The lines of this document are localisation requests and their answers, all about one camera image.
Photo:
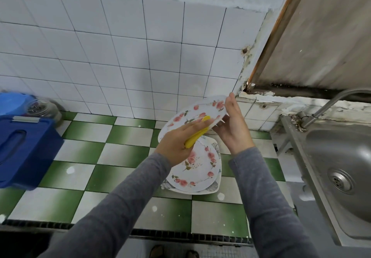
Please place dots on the person's left hand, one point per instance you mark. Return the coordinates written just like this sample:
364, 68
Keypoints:
177, 146

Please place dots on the person's right hand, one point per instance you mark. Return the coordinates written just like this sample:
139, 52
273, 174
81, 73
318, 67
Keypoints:
235, 132

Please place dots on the person's right forearm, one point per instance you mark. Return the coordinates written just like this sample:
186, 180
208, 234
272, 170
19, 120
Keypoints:
272, 208

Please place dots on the person's black shoe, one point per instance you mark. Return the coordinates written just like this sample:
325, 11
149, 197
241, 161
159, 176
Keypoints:
192, 254
157, 251

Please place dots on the metal faucet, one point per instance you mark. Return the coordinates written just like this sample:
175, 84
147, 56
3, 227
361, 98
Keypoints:
327, 103

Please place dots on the stainless steel sink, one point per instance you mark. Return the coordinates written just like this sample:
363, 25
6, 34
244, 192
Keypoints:
342, 174

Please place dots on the glass jar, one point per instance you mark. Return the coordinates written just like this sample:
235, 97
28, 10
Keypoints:
43, 109

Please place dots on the blue plastic box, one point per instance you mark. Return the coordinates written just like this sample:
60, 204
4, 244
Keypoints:
26, 151

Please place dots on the blue plastic bowl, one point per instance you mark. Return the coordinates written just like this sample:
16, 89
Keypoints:
14, 103

